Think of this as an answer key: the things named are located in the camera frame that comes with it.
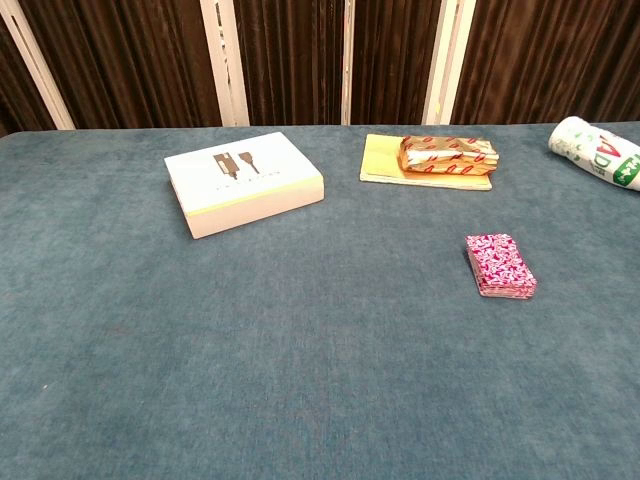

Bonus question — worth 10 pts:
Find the pink patterned card stack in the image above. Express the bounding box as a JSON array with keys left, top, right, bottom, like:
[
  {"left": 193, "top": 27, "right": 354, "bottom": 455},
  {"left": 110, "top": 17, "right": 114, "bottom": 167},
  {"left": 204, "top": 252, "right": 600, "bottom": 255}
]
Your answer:
[{"left": 465, "top": 232, "right": 538, "bottom": 300}]

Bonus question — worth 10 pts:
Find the gold red package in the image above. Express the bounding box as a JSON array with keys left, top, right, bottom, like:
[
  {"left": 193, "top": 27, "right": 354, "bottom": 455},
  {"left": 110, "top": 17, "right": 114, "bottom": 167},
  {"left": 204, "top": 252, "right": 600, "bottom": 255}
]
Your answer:
[{"left": 397, "top": 135, "right": 501, "bottom": 176}]

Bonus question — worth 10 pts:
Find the yellow paper pad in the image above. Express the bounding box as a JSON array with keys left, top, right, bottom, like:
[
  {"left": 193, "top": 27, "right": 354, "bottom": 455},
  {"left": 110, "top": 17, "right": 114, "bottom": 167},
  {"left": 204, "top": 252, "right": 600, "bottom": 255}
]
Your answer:
[{"left": 359, "top": 132, "right": 494, "bottom": 192}]

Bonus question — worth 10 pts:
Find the white box with brown print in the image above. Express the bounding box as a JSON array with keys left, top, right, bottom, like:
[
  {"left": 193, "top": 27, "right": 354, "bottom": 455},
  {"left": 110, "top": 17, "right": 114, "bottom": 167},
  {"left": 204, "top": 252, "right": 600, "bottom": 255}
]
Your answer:
[{"left": 163, "top": 131, "right": 326, "bottom": 240}]

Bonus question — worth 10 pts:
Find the brown pleated curtain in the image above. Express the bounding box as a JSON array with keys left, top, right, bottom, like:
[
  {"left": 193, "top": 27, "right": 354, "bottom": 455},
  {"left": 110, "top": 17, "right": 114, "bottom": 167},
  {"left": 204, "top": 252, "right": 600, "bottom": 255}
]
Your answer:
[
  {"left": 0, "top": 18, "right": 56, "bottom": 138},
  {"left": 18, "top": 0, "right": 224, "bottom": 130},
  {"left": 451, "top": 0, "right": 640, "bottom": 126},
  {"left": 233, "top": 0, "right": 347, "bottom": 127},
  {"left": 349, "top": 0, "right": 443, "bottom": 126}
]

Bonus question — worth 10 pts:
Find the white green printed bottle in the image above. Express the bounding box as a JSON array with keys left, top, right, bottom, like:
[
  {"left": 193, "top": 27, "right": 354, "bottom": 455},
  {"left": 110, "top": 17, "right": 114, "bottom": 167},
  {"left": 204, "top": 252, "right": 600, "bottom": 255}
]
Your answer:
[{"left": 547, "top": 116, "right": 640, "bottom": 192}]

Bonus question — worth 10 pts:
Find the thin white frame post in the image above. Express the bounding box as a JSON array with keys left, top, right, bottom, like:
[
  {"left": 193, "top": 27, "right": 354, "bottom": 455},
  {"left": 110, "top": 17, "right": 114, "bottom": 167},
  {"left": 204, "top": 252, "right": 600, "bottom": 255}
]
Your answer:
[{"left": 340, "top": 0, "right": 355, "bottom": 126}]

